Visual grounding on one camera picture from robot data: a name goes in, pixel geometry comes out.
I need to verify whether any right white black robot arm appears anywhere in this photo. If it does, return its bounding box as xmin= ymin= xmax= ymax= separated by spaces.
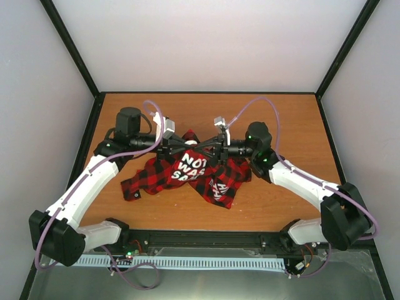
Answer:
xmin=194 ymin=122 xmax=374 ymax=251

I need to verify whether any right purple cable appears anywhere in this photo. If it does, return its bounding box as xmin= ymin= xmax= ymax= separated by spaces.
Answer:
xmin=229 ymin=96 xmax=381 ymax=279

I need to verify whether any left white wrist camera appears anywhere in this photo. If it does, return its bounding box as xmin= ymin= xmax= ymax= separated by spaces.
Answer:
xmin=152 ymin=112 xmax=175 ymax=140

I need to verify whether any black frame post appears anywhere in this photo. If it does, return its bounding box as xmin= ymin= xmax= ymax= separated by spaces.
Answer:
xmin=315 ymin=0 xmax=381 ymax=94
xmin=39 ymin=0 xmax=101 ymax=94

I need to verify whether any right black frame post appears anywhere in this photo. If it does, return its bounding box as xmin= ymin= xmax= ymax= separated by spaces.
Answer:
xmin=315 ymin=0 xmax=381 ymax=94

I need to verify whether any red black plaid shirt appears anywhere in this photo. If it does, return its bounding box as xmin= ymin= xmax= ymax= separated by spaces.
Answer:
xmin=121 ymin=149 xmax=252 ymax=209

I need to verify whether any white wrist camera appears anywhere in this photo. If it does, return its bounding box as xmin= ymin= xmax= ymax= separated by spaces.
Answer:
xmin=152 ymin=112 xmax=175 ymax=140
xmin=214 ymin=116 xmax=231 ymax=146

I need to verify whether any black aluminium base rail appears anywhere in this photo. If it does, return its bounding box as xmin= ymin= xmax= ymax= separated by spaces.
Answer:
xmin=87 ymin=228 xmax=374 ymax=254

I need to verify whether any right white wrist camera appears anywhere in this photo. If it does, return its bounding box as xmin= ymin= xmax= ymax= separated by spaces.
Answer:
xmin=214 ymin=116 xmax=231 ymax=146

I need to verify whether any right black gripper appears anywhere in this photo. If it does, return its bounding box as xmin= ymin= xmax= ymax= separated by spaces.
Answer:
xmin=194 ymin=134 xmax=256 ymax=166

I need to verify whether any left black frame post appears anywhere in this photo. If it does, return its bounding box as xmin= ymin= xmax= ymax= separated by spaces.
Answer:
xmin=39 ymin=0 xmax=101 ymax=94

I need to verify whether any light blue slotted cable duct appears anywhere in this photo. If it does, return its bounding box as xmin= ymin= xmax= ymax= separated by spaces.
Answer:
xmin=76 ymin=253 xmax=287 ymax=271

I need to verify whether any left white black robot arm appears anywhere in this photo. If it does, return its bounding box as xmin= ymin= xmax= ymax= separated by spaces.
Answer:
xmin=29 ymin=107 xmax=193 ymax=266

